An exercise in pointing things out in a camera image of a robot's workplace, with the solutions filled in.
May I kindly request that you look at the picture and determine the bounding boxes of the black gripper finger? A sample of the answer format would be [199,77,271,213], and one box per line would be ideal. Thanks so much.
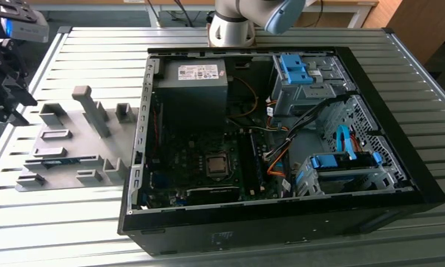
[0,38,39,107]
[0,65,31,126]

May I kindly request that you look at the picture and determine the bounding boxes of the blue RAM stick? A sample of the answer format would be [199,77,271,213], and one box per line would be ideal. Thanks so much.
[43,157,98,169]

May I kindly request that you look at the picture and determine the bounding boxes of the black RAM slot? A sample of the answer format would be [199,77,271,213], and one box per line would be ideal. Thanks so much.
[259,130,271,192]

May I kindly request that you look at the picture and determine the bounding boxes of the grey parts rack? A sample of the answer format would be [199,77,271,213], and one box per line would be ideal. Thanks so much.
[15,85,140,192]

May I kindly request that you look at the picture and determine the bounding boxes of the grey power supply unit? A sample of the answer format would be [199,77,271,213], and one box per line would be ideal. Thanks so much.
[154,58,231,132]

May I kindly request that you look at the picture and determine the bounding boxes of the green motherboard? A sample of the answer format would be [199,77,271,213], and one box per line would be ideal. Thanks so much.
[144,122,294,208]

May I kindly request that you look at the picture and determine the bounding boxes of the CPU socket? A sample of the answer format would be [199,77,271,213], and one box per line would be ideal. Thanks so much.
[203,151,232,180]

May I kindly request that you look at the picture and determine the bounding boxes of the silver CPU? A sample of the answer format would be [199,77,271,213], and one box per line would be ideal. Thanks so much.
[208,157,228,173]

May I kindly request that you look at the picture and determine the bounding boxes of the black graphics card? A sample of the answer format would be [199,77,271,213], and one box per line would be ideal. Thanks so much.
[187,185,243,204]

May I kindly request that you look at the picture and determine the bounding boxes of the white-framed desk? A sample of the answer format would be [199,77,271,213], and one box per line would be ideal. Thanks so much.
[32,0,380,29]

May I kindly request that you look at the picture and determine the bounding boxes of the black open PC case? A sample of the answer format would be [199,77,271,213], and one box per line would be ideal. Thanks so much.
[118,46,445,256]

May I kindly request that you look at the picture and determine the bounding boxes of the drive cage with blue latches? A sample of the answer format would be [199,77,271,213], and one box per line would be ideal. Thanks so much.
[270,53,358,118]

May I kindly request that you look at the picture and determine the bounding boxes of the hard disk in blue carrier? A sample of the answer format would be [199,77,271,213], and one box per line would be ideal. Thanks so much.
[308,151,383,174]

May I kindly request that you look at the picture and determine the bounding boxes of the grey metal disk bay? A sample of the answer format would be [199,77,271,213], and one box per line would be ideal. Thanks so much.
[294,151,410,196]

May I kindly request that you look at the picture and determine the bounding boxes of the brown wooden cabinet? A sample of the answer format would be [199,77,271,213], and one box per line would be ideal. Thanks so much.
[363,0,445,66]

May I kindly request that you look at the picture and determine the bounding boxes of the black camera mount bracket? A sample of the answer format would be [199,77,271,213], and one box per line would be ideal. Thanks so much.
[0,0,36,23]

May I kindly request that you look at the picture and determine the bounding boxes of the yellow wire loop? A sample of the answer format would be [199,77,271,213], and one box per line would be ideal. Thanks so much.
[227,76,260,120]

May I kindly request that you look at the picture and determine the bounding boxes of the multicoloured power wires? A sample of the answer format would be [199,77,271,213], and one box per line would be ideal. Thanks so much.
[266,118,291,134]

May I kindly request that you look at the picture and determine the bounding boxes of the orange wires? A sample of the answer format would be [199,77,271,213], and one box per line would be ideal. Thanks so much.
[266,155,287,176]

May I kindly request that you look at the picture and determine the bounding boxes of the black cable bundle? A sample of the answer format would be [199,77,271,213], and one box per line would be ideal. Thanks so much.
[263,93,355,162]

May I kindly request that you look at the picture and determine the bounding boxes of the blue flat data cable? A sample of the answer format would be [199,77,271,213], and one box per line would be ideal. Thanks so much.
[335,124,358,161]

